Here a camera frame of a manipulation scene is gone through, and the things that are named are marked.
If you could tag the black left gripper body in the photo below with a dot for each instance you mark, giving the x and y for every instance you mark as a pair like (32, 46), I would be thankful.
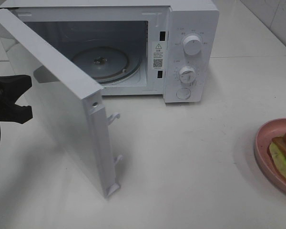
(5, 101)

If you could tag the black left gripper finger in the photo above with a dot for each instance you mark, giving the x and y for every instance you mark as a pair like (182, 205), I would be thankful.
(13, 87)
(17, 114)

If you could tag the round white door button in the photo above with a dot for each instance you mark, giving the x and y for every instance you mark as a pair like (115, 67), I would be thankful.
(183, 93)

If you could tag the white timer knob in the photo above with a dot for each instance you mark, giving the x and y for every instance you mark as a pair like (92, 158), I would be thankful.
(187, 75)

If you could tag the pink round plate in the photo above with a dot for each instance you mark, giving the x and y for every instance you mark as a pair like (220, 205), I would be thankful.
(263, 137)

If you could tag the glass microwave turntable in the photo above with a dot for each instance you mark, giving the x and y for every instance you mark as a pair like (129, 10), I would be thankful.
(107, 64)

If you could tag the white warning sticker with QR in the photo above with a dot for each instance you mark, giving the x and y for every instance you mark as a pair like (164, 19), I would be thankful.
(158, 54)

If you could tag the white microwave oven body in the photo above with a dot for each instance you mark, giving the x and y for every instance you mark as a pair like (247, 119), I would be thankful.
(72, 26)

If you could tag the upper white power knob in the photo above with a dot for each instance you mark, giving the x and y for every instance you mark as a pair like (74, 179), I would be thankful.
(192, 45)

